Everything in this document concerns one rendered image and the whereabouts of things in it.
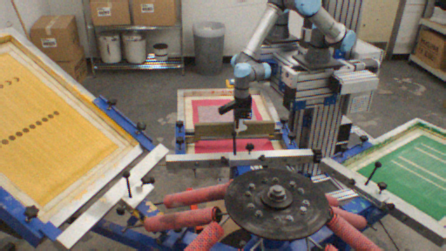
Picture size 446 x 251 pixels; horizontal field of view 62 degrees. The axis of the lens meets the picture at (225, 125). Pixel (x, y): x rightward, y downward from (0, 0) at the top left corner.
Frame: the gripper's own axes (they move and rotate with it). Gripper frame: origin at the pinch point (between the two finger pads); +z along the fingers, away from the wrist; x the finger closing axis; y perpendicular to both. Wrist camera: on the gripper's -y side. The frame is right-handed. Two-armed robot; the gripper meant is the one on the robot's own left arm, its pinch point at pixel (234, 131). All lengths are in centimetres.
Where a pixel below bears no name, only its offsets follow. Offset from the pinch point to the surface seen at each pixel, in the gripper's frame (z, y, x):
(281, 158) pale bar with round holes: 2.3, 19.2, -21.5
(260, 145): 9.7, 14.2, 0.4
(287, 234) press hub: -25, 0, -93
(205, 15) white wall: 33, 9, 373
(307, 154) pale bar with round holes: 1.1, 31.2, -21.2
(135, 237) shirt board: 13, -45, -54
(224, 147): 9.8, -5.1, 0.2
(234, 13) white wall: 31, 51, 373
